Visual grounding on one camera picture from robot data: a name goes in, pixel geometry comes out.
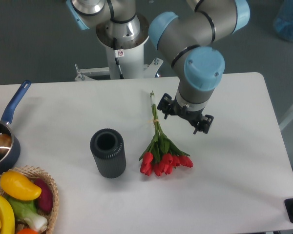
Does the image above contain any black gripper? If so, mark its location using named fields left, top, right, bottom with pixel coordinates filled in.
left=157, top=93, right=214, bottom=135

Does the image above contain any red tulip bouquet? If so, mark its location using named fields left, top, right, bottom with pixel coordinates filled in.
left=139, top=92, right=193, bottom=176

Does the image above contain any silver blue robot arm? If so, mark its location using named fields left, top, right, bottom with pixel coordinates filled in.
left=66, top=0, right=250, bottom=133

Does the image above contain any dark grey ribbed vase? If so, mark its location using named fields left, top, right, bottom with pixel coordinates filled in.
left=90, top=128, right=126, bottom=178

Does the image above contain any blue translucent container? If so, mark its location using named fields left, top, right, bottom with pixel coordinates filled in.
left=273, top=0, right=293, bottom=42

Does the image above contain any purple sweet potato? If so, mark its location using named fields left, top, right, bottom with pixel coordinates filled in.
left=34, top=178, right=53, bottom=214

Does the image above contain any woven wicker basket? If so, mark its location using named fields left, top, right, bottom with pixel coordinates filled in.
left=0, top=165, right=60, bottom=234

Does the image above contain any yellow mango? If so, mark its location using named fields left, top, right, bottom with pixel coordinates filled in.
left=0, top=171, right=42, bottom=201

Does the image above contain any green white leek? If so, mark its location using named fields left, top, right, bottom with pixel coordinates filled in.
left=7, top=196, right=48, bottom=233

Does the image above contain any brown round food piece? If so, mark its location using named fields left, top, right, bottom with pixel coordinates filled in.
left=0, top=134, right=12, bottom=155

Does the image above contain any orange fruit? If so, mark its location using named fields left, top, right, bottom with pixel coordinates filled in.
left=17, top=228, right=39, bottom=234

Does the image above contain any yellow bell pepper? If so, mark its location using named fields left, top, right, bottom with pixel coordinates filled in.
left=0, top=195, right=15, bottom=234

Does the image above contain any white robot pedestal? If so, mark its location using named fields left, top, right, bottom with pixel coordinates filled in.
left=75, top=13, right=163, bottom=81

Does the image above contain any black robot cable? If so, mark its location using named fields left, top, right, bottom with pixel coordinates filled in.
left=113, top=38, right=125, bottom=80

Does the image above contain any blue handled saucepan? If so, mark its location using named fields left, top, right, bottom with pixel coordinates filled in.
left=0, top=80, right=31, bottom=174

